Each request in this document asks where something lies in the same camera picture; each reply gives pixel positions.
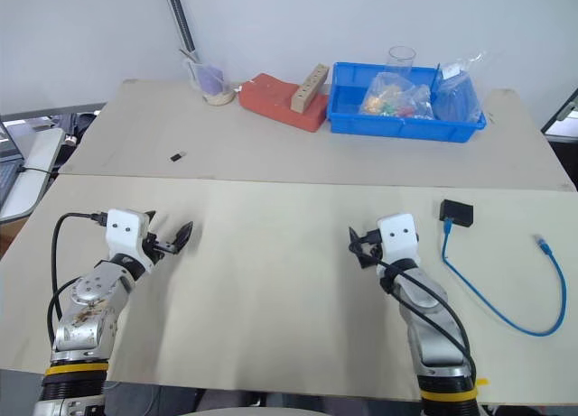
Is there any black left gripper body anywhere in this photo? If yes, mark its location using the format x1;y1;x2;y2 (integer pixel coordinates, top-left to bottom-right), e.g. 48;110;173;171
143;229;178;262

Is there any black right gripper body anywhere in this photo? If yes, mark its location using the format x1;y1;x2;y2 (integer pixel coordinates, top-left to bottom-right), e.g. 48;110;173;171
359;228;385;267

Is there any black adapter box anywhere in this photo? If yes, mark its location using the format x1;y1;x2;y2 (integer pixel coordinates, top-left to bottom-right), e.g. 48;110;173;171
437;199;476;229

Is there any white side desk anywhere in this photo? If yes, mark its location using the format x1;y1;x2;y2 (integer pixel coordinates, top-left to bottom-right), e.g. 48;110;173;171
0;128;65;224

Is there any blue plastic bin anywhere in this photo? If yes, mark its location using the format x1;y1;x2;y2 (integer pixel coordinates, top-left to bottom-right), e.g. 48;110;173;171
325;61;489;144

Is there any round wooden coaster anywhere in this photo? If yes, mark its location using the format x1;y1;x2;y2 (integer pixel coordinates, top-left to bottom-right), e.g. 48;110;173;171
202;88;237;106

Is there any clear bag of colourful items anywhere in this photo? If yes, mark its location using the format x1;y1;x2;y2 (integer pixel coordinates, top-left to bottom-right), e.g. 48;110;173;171
359;70;436;120

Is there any glass beaker with purple contents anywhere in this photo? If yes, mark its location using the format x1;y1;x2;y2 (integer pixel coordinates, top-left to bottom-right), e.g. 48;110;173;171
182;49;234;102

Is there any wooden block with holes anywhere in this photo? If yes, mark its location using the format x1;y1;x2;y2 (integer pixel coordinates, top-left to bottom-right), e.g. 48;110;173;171
290;63;331;115

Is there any red brick block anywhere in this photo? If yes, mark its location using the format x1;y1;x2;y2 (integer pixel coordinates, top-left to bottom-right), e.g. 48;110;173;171
238;72;331;134

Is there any clear bag with dark contents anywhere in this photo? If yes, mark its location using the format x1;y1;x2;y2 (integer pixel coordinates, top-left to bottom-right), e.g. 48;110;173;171
430;50;488;129

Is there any clear plastic cup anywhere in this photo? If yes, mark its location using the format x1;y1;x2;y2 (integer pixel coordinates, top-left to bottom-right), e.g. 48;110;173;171
387;45;417;73

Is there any dark monitor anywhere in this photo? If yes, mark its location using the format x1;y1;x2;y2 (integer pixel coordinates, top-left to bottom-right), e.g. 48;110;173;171
540;88;578;143

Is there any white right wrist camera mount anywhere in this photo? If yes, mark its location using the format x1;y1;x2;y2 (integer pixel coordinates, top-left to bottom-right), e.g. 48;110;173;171
377;213;422;266

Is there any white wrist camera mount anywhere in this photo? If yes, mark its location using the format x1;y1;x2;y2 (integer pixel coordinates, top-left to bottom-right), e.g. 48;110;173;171
104;208;157;273
377;213;422;266

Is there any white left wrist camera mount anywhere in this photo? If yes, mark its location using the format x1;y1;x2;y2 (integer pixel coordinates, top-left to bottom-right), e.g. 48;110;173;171
104;208;157;273

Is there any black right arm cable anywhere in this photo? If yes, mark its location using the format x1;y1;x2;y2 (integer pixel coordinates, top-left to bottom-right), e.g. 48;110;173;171
373;256;478;384

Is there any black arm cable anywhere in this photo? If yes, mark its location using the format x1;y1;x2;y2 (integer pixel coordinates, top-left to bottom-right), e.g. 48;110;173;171
46;212;109;346
373;256;478;384

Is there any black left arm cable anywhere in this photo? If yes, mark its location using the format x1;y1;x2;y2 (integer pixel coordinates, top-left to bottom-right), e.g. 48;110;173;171
46;212;109;346

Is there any black cable on side desk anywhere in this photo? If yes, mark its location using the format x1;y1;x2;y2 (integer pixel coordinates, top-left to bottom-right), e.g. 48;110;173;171
16;163;58;179

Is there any blue Ethernet cable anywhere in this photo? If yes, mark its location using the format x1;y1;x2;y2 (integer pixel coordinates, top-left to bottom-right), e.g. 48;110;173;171
440;217;568;337

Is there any grey metal rail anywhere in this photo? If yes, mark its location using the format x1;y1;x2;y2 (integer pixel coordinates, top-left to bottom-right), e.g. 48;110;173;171
161;0;200;63

